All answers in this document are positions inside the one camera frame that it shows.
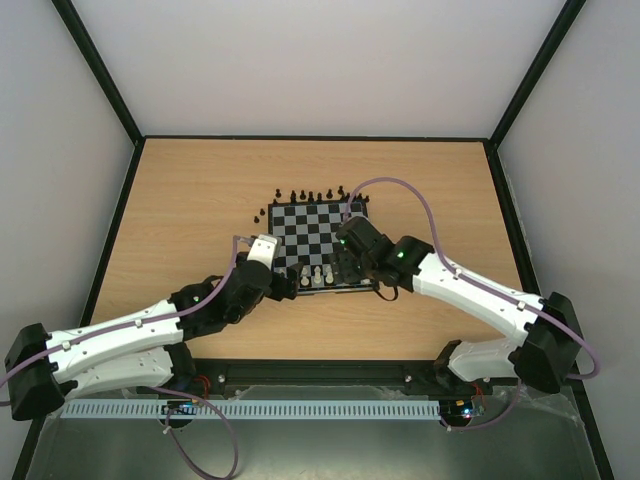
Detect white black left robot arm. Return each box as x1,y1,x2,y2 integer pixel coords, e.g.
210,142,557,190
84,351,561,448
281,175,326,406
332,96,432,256
2,260,303,421

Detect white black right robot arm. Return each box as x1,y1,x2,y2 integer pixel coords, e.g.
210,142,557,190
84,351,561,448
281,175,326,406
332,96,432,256
337,217,581,394

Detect black chess piece row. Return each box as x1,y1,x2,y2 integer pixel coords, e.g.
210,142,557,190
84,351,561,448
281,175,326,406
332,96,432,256
271,185,351,206

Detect white bishop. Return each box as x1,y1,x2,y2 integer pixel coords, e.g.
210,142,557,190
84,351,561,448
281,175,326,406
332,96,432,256
313,266,323,288

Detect black white chessboard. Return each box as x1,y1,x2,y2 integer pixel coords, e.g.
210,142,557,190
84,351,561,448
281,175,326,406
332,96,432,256
268,200,373,295

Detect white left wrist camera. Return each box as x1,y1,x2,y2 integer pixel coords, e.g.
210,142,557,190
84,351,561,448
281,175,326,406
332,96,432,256
247,234,282,269

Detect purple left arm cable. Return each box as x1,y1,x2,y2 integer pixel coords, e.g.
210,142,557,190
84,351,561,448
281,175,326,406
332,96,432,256
0,234,240,478

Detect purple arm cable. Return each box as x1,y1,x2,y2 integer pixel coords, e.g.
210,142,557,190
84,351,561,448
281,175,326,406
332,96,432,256
342,177,601,431
0,234,240,478

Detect black front frame rail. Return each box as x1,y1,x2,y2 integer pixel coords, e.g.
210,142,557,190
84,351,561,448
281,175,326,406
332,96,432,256
49,357,581,396

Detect white slotted cable duct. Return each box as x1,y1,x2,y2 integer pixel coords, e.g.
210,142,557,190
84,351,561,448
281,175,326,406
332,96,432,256
60,399,441,421

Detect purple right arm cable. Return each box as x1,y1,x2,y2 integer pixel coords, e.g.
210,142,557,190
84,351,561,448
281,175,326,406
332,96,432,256
342,177,601,431

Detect black frame post left rear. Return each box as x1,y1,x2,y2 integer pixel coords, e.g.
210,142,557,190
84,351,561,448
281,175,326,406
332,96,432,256
51,0,146,146

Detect black frame post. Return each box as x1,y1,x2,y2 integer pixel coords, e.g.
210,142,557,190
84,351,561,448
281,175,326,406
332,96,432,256
489,0,587,147
51,0,146,146

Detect black frame post right rear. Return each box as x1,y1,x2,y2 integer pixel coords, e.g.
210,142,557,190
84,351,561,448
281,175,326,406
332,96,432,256
489,0,587,147

